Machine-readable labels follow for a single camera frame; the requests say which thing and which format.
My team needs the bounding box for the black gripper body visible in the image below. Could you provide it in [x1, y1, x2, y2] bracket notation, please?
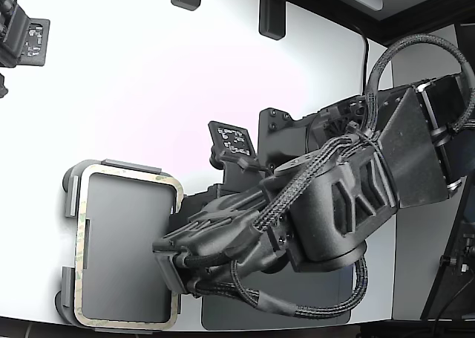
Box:
[151, 178, 294, 298]

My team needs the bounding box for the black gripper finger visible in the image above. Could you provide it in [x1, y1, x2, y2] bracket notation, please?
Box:
[154, 253, 188, 295]

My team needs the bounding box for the dark gray screwed mounting plate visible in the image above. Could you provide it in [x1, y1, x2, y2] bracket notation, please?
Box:
[258, 107, 309, 169]

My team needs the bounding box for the beige adhesive-taped frame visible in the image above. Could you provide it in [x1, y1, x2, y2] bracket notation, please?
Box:
[73, 163, 183, 330]

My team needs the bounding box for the black stand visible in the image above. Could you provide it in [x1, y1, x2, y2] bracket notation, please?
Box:
[419, 181, 475, 320]

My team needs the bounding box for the dark gray flat base plate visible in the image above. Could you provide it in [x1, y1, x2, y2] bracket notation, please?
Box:
[201, 269, 353, 331]

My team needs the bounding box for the black braided cable loop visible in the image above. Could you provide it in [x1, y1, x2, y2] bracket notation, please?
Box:
[364, 33, 475, 140]

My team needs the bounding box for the black braided cable bundle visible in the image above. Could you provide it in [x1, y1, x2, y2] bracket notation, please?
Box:
[192, 256, 370, 320]
[254, 128, 383, 235]

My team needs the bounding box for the gray frame holder jig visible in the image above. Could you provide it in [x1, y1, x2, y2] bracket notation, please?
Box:
[55, 158, 186, 334]

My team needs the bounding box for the thin black cable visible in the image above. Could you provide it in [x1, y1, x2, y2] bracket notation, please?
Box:
[350, 24, 371, 97]

